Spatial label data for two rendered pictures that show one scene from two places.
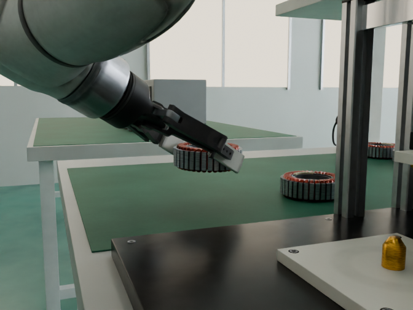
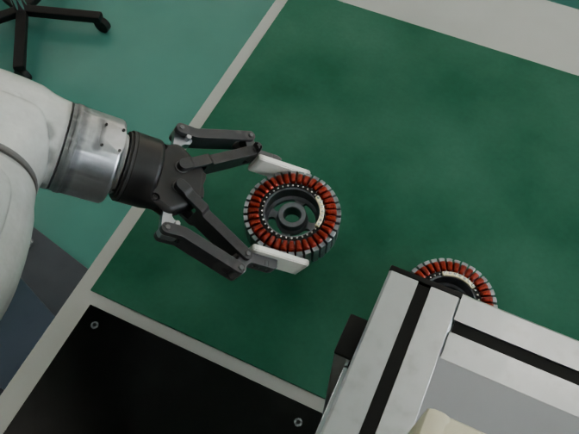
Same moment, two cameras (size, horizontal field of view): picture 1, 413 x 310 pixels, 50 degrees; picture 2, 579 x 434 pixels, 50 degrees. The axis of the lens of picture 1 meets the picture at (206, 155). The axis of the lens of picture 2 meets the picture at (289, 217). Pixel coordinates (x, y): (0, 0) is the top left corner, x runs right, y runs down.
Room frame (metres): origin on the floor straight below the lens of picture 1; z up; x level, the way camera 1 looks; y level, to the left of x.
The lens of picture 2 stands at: (0.45, -0.26, 1.46)
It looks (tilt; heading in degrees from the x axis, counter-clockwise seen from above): 60 degrees down; 45
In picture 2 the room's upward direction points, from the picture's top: straight up
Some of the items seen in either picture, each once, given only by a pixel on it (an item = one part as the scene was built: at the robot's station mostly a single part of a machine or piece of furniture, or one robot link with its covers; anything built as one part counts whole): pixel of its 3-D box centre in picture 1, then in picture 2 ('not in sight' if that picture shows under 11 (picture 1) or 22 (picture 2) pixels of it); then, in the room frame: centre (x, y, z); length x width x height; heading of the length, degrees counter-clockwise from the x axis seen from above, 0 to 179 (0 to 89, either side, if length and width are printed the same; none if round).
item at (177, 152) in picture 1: (208, 155); (292, 217); (0.71, 0.00, 0.83); 0.11 x 0.11 x 0.04
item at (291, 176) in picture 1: (311, 184); (446, 306); (0.78, -0.19, 0.77); 0.11 x 0.11 x 0.04
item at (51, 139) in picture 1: (136, 187); not in sight; (2.56, 0.42, 0.38); 1.85 x 1.10 x 0.75; 20
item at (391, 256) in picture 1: (393, 251); not in sight; (0.37, -0.17, 0.80); 0.02 x 0.02 x 0.03
